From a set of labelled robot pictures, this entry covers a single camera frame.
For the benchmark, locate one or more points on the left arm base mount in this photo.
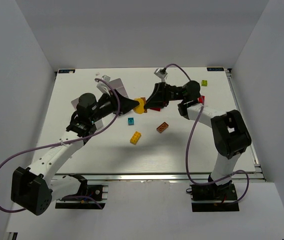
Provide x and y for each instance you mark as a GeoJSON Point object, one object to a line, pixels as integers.
{"type": "Point", "coordinates": [74, 192]}

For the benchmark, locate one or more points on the yellow long lego brick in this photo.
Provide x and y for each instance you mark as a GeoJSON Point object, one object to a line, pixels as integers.
{"type": "Point", "coordinates": [135, 138]}

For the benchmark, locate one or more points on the white sorting container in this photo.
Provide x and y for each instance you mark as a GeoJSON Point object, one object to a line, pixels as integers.
{"type": "Point", "coordinates": [86, 107]}
{"type": "Point", "coordinates": [118, 85]}

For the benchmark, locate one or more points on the brown long lego brick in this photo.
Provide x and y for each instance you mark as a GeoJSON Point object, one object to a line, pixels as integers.
{"type": "Point", "coordinates": [162, 127]}

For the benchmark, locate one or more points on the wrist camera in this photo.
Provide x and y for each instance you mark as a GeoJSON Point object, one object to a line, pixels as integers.
{"type": "Point", "coordinates": [161, 73]}
{"type": "Point", "coordinates": [101, 86]}

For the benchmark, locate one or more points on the small cyan lego brick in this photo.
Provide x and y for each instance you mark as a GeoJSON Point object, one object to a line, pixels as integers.
{"type": "Point", "coordinates": [130, 121]}

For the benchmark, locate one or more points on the white left sorting container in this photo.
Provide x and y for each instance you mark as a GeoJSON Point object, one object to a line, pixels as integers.
{"type": "Point", "coordinates": [86, 107]}

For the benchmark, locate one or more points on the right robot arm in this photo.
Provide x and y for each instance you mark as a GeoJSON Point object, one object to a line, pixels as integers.
{"type": "Point", "coordinates": [230, 134]}

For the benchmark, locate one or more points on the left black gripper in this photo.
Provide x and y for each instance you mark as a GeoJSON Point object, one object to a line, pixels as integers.
{"type": "Point", "coordinates": [116, 101]}

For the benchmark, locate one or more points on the red long lego brick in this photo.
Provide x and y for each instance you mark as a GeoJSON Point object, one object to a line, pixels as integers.
{"type": "Point", "coordinates": [155, 109]}

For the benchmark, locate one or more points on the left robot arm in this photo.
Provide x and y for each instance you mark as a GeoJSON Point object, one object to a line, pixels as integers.
{"type": "Point", "coordinates": [33, 187]}

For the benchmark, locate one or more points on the yellow curved lego brick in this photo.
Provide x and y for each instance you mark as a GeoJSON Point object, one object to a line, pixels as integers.
{"type": "Point", "coordinates": [140, 108]}

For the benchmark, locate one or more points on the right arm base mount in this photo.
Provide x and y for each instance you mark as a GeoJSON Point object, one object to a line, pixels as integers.
{"type": "Point", "coordinates": [207, 199]}

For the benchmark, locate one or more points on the red lego brick right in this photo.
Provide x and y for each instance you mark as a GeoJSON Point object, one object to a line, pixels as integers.
{"type": "Point", "coordinates": [201, 99]}

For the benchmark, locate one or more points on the white right sorting container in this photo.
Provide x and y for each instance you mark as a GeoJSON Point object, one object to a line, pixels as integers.
{"type": "Point", "coordinates": [118, 85]}

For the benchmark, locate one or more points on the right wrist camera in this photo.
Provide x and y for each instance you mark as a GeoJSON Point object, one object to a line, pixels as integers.
{"type": "Point", "coordinates": [161, 73]}

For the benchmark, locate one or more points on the lime lego brick far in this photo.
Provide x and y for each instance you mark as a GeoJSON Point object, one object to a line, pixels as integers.
{"type": "Point", "coordinates": [204, 83]}

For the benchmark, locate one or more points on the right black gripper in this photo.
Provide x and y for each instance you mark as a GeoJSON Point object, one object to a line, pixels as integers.
{"type": "Point", "coordinates": [166, 92]}

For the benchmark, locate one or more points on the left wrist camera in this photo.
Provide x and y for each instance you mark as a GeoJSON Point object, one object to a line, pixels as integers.
{"type": "Point", "coordinates": [101, 86]}

